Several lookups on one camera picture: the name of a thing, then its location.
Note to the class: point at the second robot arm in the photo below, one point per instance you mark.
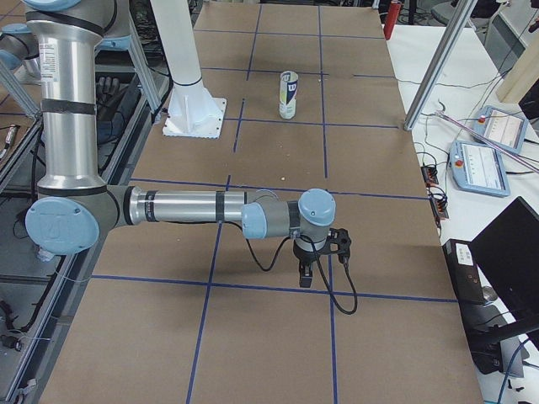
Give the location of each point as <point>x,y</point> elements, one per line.
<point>20,50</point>

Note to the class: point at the blue teach pendant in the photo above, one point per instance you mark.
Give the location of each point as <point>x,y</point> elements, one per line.
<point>478,168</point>
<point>507,129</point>

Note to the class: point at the black laptop monitor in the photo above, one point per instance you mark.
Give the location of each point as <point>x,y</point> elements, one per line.
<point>506,251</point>

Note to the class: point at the far blue teach pendant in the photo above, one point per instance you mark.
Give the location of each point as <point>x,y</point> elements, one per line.
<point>507,129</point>

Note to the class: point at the reacher grabber stick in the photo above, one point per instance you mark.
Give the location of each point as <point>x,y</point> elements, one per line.
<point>441,113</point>

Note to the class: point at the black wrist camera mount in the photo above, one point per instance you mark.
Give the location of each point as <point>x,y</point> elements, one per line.
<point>339,244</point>

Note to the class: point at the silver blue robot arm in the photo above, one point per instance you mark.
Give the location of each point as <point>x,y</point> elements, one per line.
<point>76,207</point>

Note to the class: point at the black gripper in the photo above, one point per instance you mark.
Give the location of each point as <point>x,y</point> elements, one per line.
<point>304,255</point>

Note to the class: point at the aluminium frame post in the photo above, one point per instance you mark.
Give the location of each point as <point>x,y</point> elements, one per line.
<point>447,42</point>

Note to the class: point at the orange black connector block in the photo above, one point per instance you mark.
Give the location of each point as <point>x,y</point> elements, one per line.
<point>430,174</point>

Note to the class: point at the near blue teach pendant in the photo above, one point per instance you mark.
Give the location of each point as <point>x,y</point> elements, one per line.
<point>478,168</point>

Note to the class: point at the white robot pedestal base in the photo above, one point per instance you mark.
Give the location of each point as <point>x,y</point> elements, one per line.
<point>192,111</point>

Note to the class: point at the red cylinder tube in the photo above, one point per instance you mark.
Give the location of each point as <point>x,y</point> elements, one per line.
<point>391,18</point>

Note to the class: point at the black computer box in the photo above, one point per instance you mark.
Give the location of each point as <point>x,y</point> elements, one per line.
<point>475,299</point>

